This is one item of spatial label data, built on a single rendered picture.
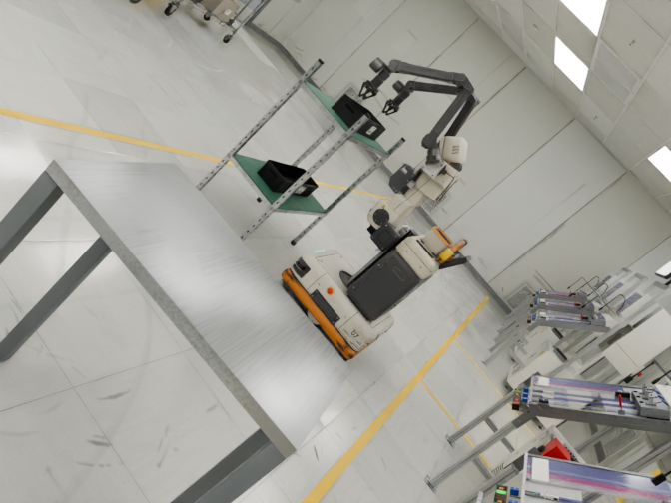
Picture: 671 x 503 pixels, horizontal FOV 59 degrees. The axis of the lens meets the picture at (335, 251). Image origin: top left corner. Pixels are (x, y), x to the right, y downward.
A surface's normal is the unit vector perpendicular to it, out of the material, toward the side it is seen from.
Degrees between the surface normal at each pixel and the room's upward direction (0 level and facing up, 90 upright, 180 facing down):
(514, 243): 90
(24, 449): 0
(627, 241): 90
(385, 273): 90
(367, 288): 90
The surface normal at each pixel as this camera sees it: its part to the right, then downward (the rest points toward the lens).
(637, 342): -0.33, 0.03
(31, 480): 0.72, -0.64
